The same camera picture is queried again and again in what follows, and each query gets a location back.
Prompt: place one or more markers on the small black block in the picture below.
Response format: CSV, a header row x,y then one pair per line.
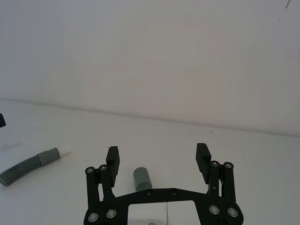
x,y
2,120

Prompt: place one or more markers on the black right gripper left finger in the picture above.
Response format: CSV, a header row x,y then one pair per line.
x,y
112,164

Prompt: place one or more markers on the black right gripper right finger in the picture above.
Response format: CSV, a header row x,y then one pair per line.
x,y
202,161

